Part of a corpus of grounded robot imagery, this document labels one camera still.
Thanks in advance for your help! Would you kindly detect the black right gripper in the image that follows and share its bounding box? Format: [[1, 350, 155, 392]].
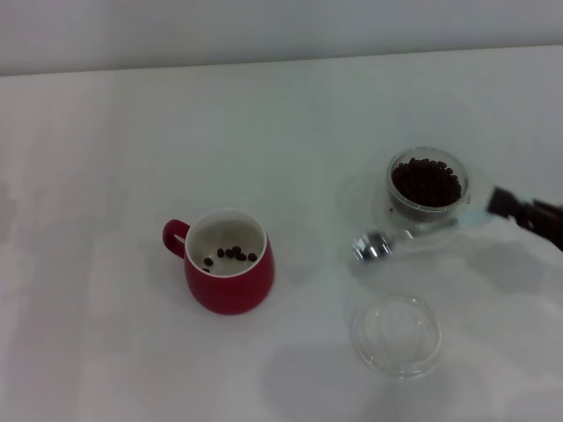
[[486, 186, 563, 252]]

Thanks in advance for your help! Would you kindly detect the metal spoon light blue handle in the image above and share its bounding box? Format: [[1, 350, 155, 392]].
[[351, 204, 496, 264]]

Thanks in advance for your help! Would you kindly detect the red ceramic mug white inside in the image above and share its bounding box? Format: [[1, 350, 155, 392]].
[[162, 208, 277, 317]]

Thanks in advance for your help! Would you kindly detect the dark coffee bean pile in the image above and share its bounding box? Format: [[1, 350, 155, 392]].
[[391, 156, 463, 207]]

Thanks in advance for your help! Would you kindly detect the clear glass round dish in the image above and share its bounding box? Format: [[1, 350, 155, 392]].
[[349, 295, 442, 380]]

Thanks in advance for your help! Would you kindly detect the clear glass cup with handle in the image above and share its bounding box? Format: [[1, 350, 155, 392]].
[[385, 147, 474, 233]]

